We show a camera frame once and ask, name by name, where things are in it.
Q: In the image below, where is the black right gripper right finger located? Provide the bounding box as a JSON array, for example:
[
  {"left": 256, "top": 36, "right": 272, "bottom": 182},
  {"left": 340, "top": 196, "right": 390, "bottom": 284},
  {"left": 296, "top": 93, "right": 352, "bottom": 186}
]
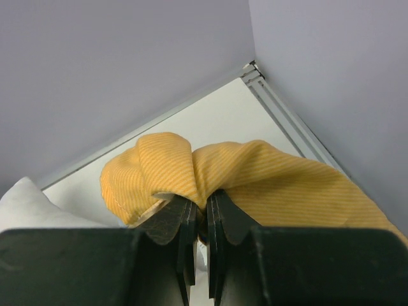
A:
[{"left": 207, "top": 190, "right": 262, "bottom": 305}]

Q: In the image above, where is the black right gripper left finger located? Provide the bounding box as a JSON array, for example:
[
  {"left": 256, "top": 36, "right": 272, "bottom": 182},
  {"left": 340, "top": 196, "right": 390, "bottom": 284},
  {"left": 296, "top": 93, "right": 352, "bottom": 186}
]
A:
[{"left": 133, "top": 196, "right": 198, "bottom": 305}]

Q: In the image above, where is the blue and orange pillowcase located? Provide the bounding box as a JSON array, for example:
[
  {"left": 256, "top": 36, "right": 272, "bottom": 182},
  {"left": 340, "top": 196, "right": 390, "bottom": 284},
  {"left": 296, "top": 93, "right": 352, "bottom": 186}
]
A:
[{"left": 99, "top": 133, "right": 404, "bottom": 239}]

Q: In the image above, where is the white pillow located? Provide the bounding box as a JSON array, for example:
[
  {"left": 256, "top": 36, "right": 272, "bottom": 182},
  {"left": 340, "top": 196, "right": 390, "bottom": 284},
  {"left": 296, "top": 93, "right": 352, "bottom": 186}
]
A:
[{"left": 0, "top": 177, "right": 211, "bottom": 306}]

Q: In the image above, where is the aluminium right frame rail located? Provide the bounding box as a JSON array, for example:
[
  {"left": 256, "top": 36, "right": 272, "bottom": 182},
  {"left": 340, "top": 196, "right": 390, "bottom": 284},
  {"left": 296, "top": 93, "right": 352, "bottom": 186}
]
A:
[{"left": 240, "top": 61, "right": 345, "bottom": 173}]

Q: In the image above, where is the aluminium frame rail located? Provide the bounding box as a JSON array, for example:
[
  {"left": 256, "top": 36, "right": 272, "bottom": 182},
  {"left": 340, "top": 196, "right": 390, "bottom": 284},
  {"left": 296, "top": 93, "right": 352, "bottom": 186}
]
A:
[
  {"left": 37, "top": 60, "right": 258, "bottom": 191},
  {"left": 240, "top": 61, "right": 345, "bottom": 173}
]

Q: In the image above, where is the aluminium back frame rail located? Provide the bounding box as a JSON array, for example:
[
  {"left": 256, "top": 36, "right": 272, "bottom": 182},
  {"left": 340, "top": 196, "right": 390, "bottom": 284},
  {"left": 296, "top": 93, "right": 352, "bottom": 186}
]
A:
[{"left": 37, "top": 60, "right": 258, "bottom": 191}]

